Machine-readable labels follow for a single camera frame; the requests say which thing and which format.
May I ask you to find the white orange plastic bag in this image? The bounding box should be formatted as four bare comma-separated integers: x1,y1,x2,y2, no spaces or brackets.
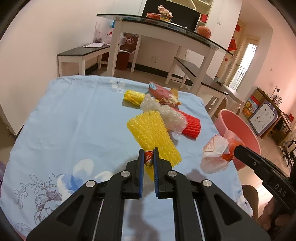
200,130,245,174

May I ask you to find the red foam fruit net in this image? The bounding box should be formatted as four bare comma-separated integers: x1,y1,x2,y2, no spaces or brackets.
176,109,201,139

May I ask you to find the clear plastic bag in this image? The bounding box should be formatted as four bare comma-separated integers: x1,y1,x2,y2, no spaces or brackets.
140,93,188,133

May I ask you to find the yellow foam fruit net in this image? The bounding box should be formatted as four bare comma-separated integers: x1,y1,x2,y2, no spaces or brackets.
126,110,182,167

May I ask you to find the pink snack wrapper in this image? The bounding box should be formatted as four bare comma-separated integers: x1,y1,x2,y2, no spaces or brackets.
149,82,177,108

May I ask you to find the pink plastic trash bucket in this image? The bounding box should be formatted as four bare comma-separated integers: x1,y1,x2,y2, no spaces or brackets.
215,109,261,171

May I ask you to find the red trash bin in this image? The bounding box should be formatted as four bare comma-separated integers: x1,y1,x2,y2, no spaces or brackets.
115,51,130,70

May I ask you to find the right hand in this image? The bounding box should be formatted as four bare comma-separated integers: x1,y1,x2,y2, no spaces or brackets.
257,197,295,232

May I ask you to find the wooden side table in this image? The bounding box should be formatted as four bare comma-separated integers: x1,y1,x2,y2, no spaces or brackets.
248,87,291,138

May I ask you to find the kids drawing board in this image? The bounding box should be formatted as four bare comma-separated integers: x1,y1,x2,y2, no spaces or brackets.
248,100,279,136

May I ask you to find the colourful cardboard box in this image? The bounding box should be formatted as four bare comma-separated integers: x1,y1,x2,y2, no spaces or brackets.
242,95,260,119

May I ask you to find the beige plastic stool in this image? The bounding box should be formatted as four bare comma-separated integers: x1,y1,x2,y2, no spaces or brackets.
222,85,245,115

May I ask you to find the orange peel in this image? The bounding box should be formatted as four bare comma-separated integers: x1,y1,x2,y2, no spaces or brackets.
171,88,182,105

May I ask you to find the right dark-top bench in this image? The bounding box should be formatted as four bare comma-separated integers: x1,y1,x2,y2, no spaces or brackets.
165,56,228,117

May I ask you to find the dark-top bench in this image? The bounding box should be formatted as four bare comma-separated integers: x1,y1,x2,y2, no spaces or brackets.
57,45,110,77
165,56,228,117

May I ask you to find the left dark-top bench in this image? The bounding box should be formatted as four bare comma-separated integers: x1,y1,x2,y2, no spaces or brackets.
57,45,110,77

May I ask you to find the dark red paper bag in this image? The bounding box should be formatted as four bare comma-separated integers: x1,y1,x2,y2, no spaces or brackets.
120,33,139,54

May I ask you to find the red round ornament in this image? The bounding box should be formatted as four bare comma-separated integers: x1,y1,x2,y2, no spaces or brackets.
197,26,211,39

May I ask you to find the white plastic bag on bench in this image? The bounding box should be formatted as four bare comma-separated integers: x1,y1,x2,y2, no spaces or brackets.
93,20,115,46

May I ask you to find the white glass-top dining table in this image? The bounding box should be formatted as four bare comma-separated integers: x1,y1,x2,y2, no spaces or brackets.
96,13,234,95

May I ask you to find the black monitor screen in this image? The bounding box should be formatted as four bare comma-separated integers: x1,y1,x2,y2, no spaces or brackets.
141,0,201,31

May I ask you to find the flower decoration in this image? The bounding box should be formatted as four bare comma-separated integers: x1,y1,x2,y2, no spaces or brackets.
158,5,173,22

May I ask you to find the red tin on table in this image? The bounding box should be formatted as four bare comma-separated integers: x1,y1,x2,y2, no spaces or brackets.
146,13,161,20

